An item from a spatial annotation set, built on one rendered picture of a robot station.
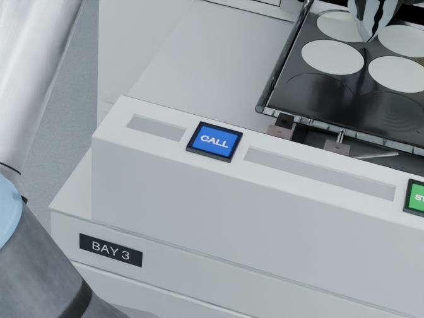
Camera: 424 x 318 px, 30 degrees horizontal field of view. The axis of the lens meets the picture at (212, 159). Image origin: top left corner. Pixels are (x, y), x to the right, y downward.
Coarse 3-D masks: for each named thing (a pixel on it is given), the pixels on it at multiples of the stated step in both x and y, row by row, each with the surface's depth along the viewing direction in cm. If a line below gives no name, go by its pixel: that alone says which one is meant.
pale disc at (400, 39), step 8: (384, 32) 133; (392, 32) 133; (400, 32) 133; (408, 32) 133; (416, 32) 134; (384, 40) 130; (392, 40) 131; (400, 40) 131; (408, 40) 131; (416, 40) 132; (392, 48) 129; (400, 48) 129; (408, 48) 129; (416, 48) 130; (416, 56) 128
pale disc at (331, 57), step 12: (312, 48) 126; (324, 48) 127; (336, 48) 127; (348, 48) 127; (312, 60) 124; (324, 60) 124; (336, 60) 124; (348, 60) 125; (360, 60) 125; (336, 72) 122; (348, 72) 122
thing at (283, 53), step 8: (312, 0) 139; (304, 8) 135; (304, 16) 134; (296, 24) 131; (296, 32) 129; (288, 40) 127; (288, 48) 125; (280, 56) 123; (280, 64) 121; (272, 72) 119; (280, 72) 120; (272, 80) 117; (264, 88) 116; (272, 88) 116; (264, 96) 114; (256, 104) 113; (264, 104) 113
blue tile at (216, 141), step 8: (208, 128) 97; (200, 136) 95; (208, 136) 96; (216, 136) 96; (224, 136) 96; (232, 136) 96; (192, 144) 94; (200, 144) 94; (208, 144) 94; (216, 144) 95; (224, 144) 95; (232, 144) 95; (216, 152) 93; (224, 152) 94
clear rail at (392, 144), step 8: (264, 112) 112; (272, 112) 112; (288, 112) 112; (296, 120) 111; (304, 120) 111; (320, 120) 111; (320, 128) 111; (328, 128) 110; (336, 128) 110; (344, 128) 110; (352, 128) 110; (344, 136) 111; (352, 136) 110; (360, 136) 110; (368, 136) 110; (376, 136) 110; (376, 144) 110; (384, 144) 109; (392, 144) 109; (400, 144) 109; (408, 144) 109; (408, 152) 109; (416, 152) 108
